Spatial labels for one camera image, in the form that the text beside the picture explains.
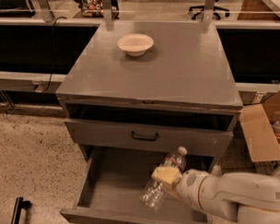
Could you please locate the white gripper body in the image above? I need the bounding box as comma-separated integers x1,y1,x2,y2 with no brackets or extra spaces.
176,169,208,211

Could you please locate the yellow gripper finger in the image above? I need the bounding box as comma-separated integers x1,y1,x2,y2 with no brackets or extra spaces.
164,185,181,199
151,166,181,186

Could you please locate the clear plastic water bottle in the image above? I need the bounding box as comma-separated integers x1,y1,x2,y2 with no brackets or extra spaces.
139,147,188,211

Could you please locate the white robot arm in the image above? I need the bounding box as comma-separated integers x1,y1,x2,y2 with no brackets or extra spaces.
151,166,280,224

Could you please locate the grey upper drawer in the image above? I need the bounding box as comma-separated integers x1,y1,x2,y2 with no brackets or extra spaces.
64,118,233,158

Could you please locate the open grey lower drawer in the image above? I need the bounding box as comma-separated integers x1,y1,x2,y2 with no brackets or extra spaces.
61,148,209,224

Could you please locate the grey drawer cabinet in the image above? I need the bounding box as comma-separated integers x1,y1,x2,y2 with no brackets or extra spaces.
56,20,242,158

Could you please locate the cardboard box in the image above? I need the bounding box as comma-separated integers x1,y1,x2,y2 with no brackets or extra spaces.
239,90,280,176

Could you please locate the white bowl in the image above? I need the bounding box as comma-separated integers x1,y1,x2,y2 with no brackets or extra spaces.
117,33,154,57

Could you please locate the black stand bottom left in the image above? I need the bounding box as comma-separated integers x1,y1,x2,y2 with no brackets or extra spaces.
10,196,31,224

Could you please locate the colourful objects bin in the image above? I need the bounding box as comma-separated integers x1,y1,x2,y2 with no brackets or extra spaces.
82,0,103,18

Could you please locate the black office chair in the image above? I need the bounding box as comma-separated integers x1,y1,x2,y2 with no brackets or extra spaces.
188,0,229,20

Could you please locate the wooden desk top right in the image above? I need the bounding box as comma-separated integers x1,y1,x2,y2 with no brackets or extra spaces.
237,0,280,21

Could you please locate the black drawer handle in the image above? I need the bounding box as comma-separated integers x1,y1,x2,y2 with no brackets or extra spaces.
131,131,159,142

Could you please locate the black cable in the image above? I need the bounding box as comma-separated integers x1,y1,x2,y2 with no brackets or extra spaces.
38,16,70,93

